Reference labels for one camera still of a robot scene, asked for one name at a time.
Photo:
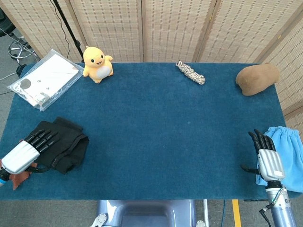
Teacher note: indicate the white table leg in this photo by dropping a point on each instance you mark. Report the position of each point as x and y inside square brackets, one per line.
[206, 210]

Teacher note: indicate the chrome swivel chair base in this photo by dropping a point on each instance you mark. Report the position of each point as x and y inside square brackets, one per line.
[22, 48]

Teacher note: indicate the yellow floor tape strip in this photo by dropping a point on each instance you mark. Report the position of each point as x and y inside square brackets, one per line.
[236, 212]

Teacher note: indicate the black trousers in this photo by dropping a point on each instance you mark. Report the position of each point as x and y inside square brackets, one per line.
[71, 146]

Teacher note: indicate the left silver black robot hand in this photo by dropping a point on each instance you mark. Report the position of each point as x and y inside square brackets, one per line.
[20, 157]

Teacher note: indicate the black chair seat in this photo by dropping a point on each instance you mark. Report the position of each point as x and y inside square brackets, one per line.
[4, 26]

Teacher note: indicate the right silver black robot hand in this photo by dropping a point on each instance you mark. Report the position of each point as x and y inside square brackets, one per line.
[271, 165]

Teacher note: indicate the black tripod stand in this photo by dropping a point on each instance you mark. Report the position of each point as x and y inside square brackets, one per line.
[71, 33]

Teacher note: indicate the yellow plush dinosaur toy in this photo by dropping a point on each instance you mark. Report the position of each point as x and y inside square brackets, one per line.
[94, 71]

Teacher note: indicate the bamboo folding screen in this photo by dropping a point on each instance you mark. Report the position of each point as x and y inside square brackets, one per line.
[111, 28]

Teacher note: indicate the white perforated metal bracket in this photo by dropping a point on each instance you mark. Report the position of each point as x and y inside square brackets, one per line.
[99, 220]
[200, 224]

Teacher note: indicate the clear plastic bag white garment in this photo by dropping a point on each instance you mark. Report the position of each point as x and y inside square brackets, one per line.
[47, 75]

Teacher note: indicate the dark blue tablecloth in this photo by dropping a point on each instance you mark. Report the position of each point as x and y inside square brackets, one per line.
[151, 165]

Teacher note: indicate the rust brown cloth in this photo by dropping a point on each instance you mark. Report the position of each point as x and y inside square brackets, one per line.
[20, 180]

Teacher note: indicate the blue-grey robot torso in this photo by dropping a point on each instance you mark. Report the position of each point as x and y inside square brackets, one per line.
[146, 212]

